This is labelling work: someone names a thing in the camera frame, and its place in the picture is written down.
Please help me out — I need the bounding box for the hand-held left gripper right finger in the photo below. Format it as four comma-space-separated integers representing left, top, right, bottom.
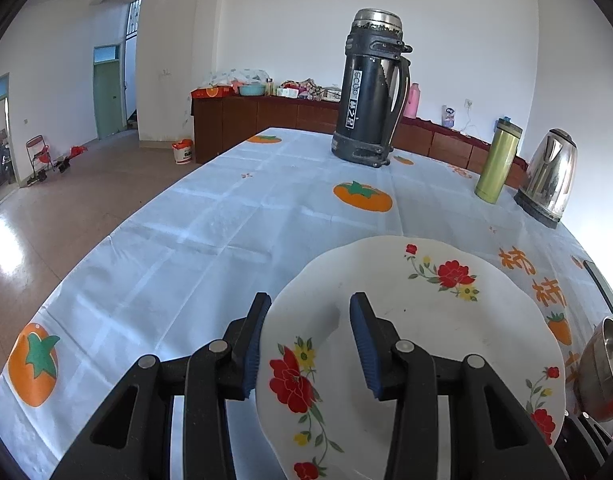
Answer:
349, 292, 570, 480

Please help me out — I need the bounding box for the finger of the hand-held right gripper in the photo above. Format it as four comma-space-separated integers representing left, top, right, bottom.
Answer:
554, 409, 613, 480

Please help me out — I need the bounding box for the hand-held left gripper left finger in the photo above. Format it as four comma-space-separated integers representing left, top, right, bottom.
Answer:
51, 292, 272, 480

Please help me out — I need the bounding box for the white plate red flower print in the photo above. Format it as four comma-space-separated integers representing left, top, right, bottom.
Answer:
255, 236, 567, 480

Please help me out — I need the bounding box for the stainless steel bowl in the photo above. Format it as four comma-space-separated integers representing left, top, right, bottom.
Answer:
573, 316, 613, 423

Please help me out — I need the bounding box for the pale blue persimmon print tablecloth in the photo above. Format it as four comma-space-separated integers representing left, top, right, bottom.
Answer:
0, 126, 613, 480

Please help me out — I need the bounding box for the black smartphone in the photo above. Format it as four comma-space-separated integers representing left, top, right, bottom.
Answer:
583, 260, 613, 315

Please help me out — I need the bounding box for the white plastic bucket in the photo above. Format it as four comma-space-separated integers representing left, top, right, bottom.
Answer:
172, 138, 195, 165

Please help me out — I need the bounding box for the green tumbler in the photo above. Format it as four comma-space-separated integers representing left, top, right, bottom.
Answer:
475, 116, 523, 205

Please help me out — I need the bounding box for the brown wooden sideboard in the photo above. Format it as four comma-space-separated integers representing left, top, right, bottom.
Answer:
190, 87, 530, 176

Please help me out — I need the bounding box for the black steel thermos flask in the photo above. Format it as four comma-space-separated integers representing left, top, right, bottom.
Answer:
331, 8, 413, 168

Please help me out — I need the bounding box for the pink thermos bottle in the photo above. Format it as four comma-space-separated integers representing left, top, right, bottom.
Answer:
404, 82, 421, 120

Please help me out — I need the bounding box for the stainless steel electric kettle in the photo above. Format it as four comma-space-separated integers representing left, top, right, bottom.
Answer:
514, 128, 578, 230

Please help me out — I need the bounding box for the colourful cloth pile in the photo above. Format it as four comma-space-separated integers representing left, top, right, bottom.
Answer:
279, 79, 320, 100

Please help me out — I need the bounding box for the orange fruit box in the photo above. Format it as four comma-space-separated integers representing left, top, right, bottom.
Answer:
191, 86, 234, 100

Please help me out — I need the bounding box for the floral cloth bag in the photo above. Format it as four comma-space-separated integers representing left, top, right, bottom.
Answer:
204, 67, 270, 88

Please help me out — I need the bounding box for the red folding chair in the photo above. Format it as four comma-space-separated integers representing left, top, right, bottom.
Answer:
25, 135, 54, 186

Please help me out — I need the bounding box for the green door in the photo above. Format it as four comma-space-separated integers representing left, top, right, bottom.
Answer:
92, 45, 127, 140

